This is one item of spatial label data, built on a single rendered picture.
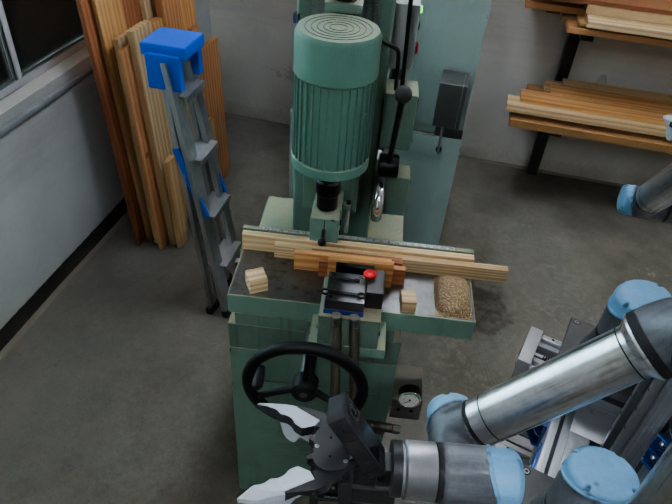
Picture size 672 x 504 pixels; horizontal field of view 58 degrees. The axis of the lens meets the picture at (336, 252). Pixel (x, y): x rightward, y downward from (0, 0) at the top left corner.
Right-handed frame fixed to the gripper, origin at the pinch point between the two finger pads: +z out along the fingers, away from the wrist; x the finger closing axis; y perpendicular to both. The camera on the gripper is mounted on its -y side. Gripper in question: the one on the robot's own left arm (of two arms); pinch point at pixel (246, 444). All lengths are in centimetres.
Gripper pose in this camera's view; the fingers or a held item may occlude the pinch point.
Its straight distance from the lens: 82.0
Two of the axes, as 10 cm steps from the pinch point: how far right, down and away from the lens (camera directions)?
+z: -10.0, -0.8, 0.0
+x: 0.5, -5.2, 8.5
